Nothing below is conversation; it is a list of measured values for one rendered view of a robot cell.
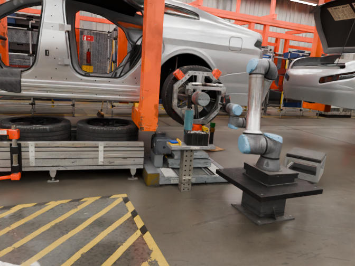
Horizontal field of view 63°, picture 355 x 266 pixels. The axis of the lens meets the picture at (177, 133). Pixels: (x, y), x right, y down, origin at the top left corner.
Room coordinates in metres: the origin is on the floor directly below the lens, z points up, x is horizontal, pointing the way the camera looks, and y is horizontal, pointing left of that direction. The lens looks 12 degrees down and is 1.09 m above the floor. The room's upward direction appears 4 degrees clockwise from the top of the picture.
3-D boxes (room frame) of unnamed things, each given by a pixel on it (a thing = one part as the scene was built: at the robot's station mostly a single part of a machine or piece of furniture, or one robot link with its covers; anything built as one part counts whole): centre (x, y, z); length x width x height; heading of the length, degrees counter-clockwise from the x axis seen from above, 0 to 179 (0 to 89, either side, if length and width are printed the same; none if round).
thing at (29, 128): (2.93, 1.45, 0.39); 0.66 x 0.66 x 0.24
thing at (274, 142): (2.27, -0.75, 0.58); 0.17 x 0.15 x 0.18; 104
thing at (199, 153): (3.23, -0.13, 0.32); 0.40 x 0.30 x 0.28; 107
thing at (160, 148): (3.15, 0.19, 0.26); 0.42 x 0.18 x 0.35; 17
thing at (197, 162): (3.22, -0.11, 0.13); 0.50 x 0.36 x 0.10; 107
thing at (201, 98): (3.00, -0.21, 0.85); 0.21 x 0.14 x 0.14; 17
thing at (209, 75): (3.07, -0.18, 0.85); 0.54 x 0.07 x 0.54; 107
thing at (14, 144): (2.45, 1.41, 0.30); 0.09 x 0.05 x 0.50; 107
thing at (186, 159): (2.63, -0.11, 0.21); 0.10 x 0.10 x 0.42; 17
